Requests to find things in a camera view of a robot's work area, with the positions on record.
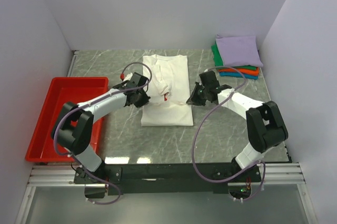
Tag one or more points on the folded teal t-shirt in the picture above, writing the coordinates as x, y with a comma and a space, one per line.
230, 74

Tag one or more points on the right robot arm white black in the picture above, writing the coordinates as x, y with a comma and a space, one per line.
264, 123

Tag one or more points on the folded lilac t-shirt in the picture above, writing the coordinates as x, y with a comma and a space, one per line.
238, 51

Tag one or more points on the red plastic bin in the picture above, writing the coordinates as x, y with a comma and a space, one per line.
61, 90

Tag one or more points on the white printed t-shirt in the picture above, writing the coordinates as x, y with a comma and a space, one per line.
169, 91

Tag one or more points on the folded orange t-shirt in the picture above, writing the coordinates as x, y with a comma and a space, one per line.
254, 71

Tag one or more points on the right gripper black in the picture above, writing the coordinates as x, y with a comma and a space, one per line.
194, 100

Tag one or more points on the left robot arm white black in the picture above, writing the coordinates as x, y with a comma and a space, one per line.
73, 127

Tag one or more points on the aluminium frame rail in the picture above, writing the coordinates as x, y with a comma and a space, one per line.
63, 176

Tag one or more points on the black base beam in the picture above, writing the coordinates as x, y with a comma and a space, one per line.
147, 178

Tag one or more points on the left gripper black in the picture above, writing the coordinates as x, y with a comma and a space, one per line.
144, 101

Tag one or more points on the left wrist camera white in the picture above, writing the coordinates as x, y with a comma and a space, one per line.
125, 77

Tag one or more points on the folded green t-shirt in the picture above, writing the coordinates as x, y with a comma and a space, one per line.
218, 59

